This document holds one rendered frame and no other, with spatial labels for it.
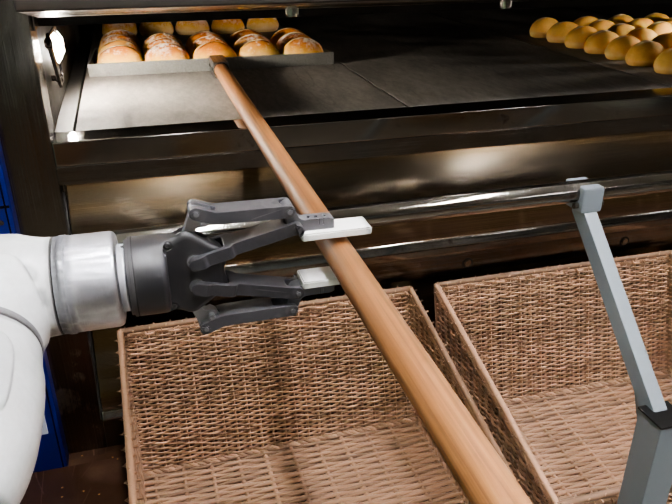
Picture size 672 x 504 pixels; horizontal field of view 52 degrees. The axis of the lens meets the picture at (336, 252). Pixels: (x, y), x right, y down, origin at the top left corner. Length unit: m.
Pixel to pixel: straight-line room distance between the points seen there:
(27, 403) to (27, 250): 0.16
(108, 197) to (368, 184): 0.45
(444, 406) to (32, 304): 0.34
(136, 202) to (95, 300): 0.59
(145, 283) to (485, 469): 0.34
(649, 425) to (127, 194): 0.85
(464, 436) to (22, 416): 0.30
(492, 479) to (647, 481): 0.56
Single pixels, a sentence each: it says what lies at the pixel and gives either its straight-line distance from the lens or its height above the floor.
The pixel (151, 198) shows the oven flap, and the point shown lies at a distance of 1.21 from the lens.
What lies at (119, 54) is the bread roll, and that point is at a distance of 1.64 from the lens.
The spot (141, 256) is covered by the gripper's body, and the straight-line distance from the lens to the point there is 0.64.
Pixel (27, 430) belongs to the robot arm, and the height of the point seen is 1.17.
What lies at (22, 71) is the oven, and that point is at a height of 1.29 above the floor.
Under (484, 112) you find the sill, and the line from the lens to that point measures 1.30.
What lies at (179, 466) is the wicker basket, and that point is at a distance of 1.35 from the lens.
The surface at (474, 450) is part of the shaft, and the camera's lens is 0.44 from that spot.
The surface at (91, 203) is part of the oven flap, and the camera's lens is 1.21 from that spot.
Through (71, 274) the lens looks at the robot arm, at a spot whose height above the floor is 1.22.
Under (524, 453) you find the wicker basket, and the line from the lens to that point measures 1.15.
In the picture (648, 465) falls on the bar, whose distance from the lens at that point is 0.96.
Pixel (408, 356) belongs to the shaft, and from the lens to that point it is 0.51.
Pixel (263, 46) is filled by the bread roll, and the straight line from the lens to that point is 1.67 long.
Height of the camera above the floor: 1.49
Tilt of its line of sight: 26 degrees down
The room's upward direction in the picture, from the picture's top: straight up
